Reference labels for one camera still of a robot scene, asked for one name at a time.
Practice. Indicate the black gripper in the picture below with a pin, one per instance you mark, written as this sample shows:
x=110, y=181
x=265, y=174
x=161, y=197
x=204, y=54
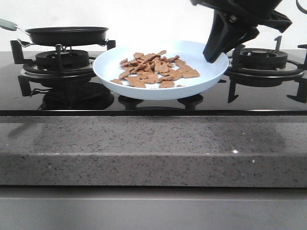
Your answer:
x=223, y=36

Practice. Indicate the brown meat pieces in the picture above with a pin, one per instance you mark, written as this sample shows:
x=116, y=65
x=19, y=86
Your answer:
x=154, y=68

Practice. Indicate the light blue plate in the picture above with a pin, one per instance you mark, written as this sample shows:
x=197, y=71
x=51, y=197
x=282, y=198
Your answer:
x=106, y=66

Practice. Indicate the black pan with mint handle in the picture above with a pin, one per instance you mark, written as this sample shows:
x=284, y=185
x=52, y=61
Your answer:
x=65, y=36

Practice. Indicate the black burner without pan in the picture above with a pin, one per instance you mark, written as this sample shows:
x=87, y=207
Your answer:
x=263, y=64

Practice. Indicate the silver stove knob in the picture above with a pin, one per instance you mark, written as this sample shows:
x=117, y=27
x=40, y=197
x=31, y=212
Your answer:
x=191, y=101
x=127, y=101

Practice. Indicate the black pan support grate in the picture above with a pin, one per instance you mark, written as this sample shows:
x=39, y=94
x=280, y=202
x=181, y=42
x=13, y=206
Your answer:
x=18, y=54
x=301, y=95

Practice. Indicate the black burner under pan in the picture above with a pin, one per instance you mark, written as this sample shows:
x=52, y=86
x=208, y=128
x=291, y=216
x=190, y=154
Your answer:
x=54, y=65

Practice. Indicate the black glass gas cooktop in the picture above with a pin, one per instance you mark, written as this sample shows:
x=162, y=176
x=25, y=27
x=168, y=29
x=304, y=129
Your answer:
x=22, y=97

